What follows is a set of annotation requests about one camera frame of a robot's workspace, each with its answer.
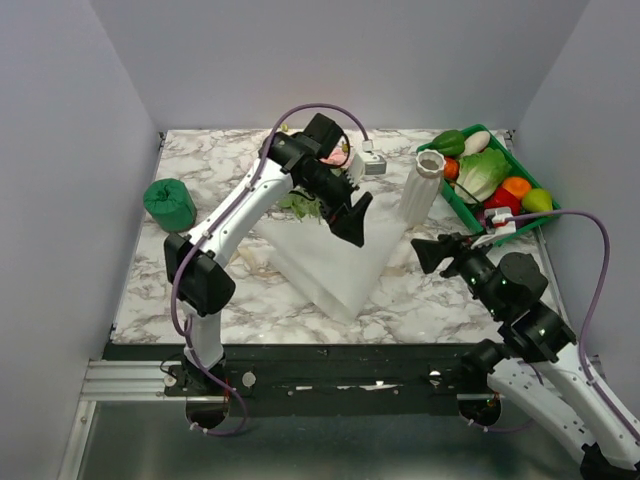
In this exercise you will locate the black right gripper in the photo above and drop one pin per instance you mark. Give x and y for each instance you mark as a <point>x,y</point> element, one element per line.
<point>429,251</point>

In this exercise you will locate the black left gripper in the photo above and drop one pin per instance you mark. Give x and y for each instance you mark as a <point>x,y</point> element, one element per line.
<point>344,220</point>

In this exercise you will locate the white wrapping paper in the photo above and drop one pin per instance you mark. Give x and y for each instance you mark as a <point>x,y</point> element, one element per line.
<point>341,301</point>

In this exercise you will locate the pink rose flower bouquet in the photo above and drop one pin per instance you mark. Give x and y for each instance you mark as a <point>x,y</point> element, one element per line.
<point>302,203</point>

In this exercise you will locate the cream ribbon with gold letters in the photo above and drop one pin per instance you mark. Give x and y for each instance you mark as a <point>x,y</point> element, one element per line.
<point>400,240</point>

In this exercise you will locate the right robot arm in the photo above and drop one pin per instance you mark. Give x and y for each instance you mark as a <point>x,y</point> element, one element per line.
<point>538,365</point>

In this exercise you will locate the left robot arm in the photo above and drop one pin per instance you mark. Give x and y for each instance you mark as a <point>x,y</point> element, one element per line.
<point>196,262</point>

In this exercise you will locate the white ribbed vase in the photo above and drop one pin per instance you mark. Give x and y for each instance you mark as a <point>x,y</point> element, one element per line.
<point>421,187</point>

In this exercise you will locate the toy purple eggplant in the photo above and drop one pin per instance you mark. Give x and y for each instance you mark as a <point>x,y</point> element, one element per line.
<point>480,218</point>

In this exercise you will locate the toy red pepper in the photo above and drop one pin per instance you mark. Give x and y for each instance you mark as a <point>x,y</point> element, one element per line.
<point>503,198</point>

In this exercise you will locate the green plastic basket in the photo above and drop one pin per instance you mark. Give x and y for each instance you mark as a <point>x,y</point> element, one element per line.
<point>466,212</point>

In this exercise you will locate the small orange toy vegetable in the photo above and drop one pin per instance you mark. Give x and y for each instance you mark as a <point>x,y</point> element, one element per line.
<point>451,169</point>

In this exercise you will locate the toy green cabbage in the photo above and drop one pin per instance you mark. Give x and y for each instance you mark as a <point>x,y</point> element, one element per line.
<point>480,175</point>

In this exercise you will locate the toy orange fruit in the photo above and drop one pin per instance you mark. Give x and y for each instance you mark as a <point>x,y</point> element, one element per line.
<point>519,187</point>

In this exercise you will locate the green toy bell pepper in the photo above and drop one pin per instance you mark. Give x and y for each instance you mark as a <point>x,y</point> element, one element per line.
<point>450,143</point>

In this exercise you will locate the white toy radish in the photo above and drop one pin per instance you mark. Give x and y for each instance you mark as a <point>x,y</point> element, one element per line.
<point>476,143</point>

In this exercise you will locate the toy yellow-green pear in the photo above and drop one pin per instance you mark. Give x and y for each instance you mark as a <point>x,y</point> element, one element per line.
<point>537,200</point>

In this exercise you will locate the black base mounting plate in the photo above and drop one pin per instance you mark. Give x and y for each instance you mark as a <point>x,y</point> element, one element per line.
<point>315,380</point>

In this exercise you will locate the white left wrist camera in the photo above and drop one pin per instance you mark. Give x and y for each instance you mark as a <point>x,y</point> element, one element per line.
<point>364,164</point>

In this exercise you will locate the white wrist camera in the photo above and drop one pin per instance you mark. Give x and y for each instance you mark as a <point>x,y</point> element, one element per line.
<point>499,224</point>
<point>364,164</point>

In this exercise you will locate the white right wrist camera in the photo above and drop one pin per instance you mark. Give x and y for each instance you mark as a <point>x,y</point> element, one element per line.
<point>499,224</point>

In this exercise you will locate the aluminium frame rail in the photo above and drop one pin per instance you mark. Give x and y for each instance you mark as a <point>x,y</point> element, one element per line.
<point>120,422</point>

